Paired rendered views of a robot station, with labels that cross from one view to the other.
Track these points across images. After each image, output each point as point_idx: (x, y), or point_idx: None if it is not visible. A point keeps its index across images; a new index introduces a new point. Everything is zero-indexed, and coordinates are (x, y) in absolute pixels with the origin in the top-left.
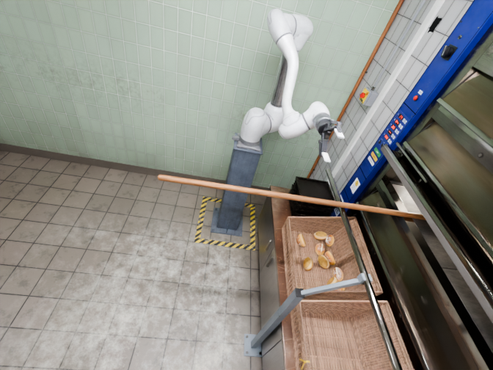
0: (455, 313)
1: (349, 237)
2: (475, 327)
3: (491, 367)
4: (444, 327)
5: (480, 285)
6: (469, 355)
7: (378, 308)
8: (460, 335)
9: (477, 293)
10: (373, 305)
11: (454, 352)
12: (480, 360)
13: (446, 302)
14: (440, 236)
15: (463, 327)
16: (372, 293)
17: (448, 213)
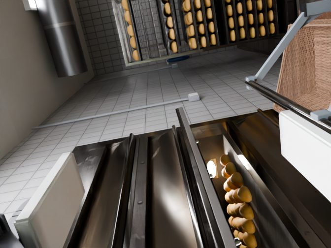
0: (297, 224)
1: None
2: (286, 227)
3: (270, 195)
4: (326, 219)
5: (204, 197)
6: (289, 196)
7: (286, 108)
8: (295, 208)
9: (211, 191)
10: (291, 105)
11: (314, 201)
12: (277, 195)
13: (309, 234)
14: (229, 245)
15: (288, 214)
16: (297, 112)
17: None
